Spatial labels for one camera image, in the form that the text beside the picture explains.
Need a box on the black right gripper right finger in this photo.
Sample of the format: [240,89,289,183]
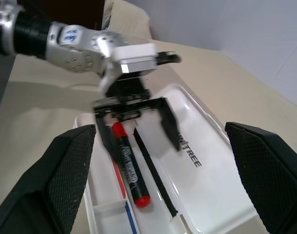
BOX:
[224,121,297,234]

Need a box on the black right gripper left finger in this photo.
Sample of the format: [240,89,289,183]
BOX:
[0,123,97,234]

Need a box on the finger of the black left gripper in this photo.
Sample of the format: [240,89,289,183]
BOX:
[96,114,114,154]
[153,97,181,152]

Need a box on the black marker with red cap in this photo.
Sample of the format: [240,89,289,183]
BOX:
[111,121,152,209]

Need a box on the red and blue pencil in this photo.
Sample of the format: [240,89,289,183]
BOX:
[111,157,140,234]

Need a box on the white plastic pencil case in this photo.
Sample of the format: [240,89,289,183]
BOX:
[72,83,259,234]

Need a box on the thin black pen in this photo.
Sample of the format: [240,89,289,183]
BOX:
[132,127,179,219]

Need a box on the dark brown furniture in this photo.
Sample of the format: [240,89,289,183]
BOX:
[21,0,107,31]

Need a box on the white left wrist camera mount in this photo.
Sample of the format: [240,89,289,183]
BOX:
[113,43,157,74]

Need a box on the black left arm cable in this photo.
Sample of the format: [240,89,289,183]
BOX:
[155,50,183,63]

